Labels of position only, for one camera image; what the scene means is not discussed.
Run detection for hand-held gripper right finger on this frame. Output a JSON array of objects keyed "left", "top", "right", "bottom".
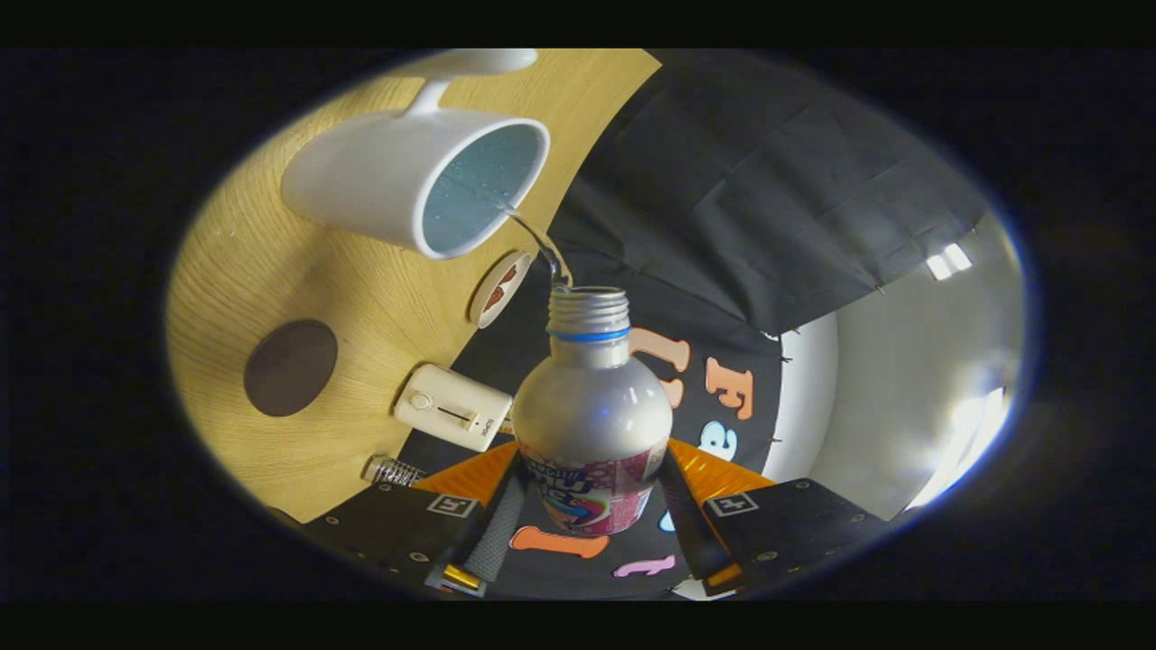
[{"left": 657, "top": 438, "right": 890, "bottom": 597}]

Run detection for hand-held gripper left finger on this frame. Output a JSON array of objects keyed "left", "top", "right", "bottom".
[{"left": 303, "top": 440, "right": 529, "bottom": 599}]

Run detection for silver juice bottle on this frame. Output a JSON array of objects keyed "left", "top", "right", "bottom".
[{"left": 511, "top": 285, "right": 675, "bottom": 536}]

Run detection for brown round coaster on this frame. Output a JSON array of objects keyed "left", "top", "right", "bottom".
[{"left": 243, "top": 319, "right": 340, "bottom": 418}]

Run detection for clear juice stream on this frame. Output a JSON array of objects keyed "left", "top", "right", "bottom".
[{"left": 501, "top": 203, "right": 572, "bottom": 290}]

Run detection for white cup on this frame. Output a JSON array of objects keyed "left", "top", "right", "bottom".
[{"left": 280, "top": 50, "right": 552, "bottom": 261}]

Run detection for white toaster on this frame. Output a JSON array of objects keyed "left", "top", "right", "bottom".
[{"left": 393, "top": 363, "right": 514, "bottom": 453}]

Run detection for white plate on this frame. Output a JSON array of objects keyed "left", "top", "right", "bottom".
[{"left": 468, "top": 250, "right": 534, "bottom": 330}]

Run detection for red food pieces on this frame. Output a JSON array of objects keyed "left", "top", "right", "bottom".
[{"left": 483, "top": 264, "right": 520, "bottom": 314}]

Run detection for wooden table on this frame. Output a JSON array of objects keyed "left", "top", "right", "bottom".
[{"left": 167, "top": 50, "right": 665, "bottom": 525}]

